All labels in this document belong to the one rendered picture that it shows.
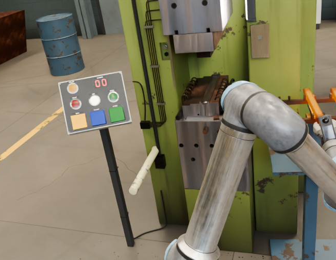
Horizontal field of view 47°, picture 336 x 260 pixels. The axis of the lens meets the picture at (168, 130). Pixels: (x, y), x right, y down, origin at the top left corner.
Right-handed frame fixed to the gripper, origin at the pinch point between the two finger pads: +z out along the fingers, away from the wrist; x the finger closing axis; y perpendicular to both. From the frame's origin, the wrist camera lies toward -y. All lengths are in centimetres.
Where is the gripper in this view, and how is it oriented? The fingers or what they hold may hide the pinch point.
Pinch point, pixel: (323, 120)
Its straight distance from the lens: 177.2
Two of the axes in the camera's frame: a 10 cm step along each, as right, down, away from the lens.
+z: 1.8, -4.6, 8.7
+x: 9.4, -1.9, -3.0
